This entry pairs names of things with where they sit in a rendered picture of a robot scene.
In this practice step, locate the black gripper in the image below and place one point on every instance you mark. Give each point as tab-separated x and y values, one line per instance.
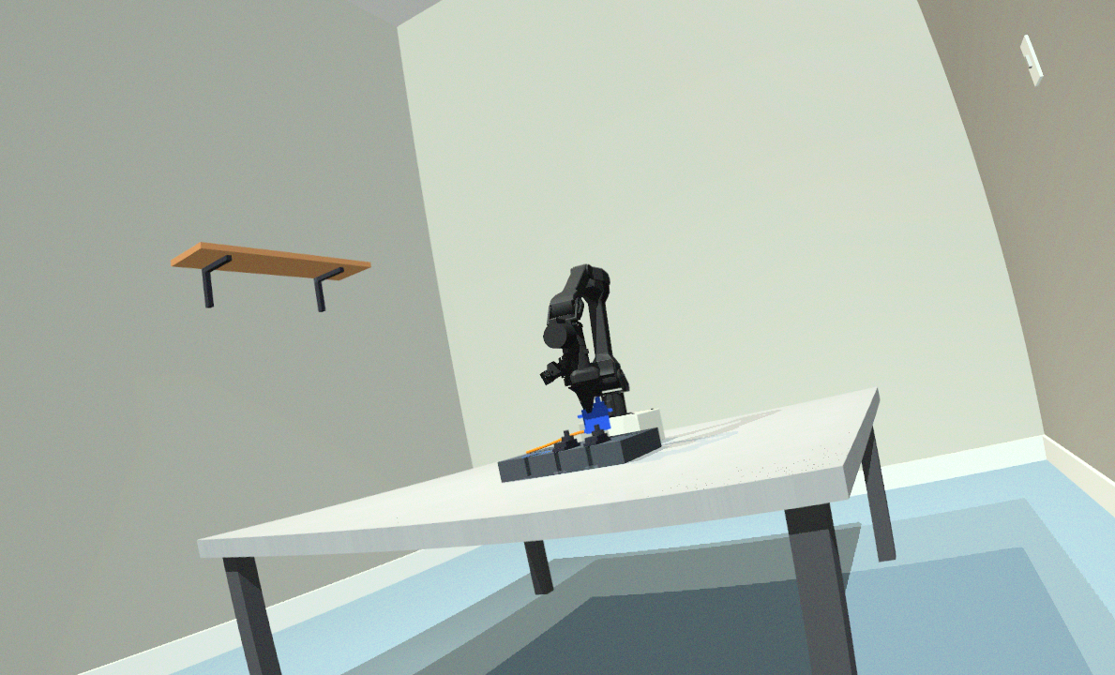
582	376

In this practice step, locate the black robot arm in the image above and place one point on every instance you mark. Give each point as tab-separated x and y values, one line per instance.
564	331

